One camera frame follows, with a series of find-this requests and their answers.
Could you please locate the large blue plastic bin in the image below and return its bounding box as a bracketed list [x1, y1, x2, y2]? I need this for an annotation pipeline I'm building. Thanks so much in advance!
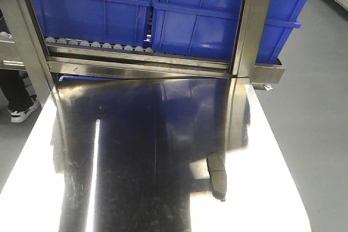
[151, 0, 307, 64]

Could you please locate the blue bin at left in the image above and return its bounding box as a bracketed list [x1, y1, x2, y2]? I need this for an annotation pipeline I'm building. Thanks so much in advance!
[31, 0, 152, 46]

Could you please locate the stainless steel rack frame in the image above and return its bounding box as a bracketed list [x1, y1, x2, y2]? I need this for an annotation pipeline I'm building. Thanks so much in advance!
[1, 0, 284, 104]

